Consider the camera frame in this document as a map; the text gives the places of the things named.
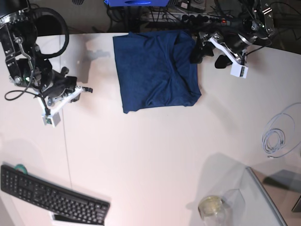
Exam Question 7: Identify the black computer keyboard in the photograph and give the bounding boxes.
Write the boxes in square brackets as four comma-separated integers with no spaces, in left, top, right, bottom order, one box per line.
[0,165,110,226]

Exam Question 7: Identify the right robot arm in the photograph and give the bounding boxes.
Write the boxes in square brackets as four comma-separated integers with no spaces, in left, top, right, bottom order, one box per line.
[0,0,77,98]

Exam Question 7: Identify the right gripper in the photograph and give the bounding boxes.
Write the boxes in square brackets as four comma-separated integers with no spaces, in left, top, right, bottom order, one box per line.
[41,68,77,99]

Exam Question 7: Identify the coiled white cable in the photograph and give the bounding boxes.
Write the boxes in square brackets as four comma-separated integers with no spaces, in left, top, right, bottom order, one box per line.
[261,102,301,159]

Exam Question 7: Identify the blue box with hole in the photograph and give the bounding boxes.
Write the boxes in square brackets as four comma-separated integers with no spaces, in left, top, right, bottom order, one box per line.
[104,0,169,7]

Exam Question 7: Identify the green tape roll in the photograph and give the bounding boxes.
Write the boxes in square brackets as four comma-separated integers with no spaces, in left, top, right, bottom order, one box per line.
[14,164,28,175]

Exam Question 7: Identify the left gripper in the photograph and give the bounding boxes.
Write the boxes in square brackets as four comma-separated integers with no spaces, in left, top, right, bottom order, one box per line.
[190,33,255,69]

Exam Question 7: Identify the dark blue t-shirt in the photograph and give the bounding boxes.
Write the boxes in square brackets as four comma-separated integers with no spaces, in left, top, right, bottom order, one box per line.
[113,30,201,113]

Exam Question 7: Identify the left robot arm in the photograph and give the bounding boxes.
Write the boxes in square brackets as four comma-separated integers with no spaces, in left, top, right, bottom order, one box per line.
[189,0,274,69]

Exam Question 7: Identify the clear glass jar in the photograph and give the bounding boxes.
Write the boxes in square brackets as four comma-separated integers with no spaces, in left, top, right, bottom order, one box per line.
[198,195,228,226]

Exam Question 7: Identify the white power strip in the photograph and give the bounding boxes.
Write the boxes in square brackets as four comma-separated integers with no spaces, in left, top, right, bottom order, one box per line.
[141,11,229,25]

